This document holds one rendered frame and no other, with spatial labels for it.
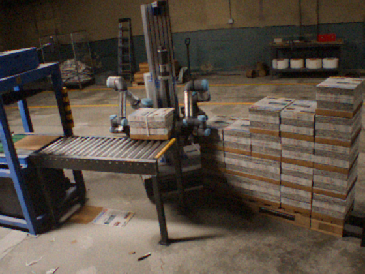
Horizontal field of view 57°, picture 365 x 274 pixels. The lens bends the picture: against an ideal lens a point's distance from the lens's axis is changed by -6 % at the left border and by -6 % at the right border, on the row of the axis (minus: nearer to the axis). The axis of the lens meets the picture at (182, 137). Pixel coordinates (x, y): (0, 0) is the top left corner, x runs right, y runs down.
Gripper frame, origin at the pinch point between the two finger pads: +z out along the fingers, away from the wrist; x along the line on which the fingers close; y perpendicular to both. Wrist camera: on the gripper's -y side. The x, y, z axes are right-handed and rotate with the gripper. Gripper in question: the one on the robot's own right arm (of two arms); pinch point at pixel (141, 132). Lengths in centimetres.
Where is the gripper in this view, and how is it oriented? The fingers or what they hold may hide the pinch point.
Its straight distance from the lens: 355.0
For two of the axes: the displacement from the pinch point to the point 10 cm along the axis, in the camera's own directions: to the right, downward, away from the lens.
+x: 3.4, -2.9, 8.9
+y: -0.8, -9.6, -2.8
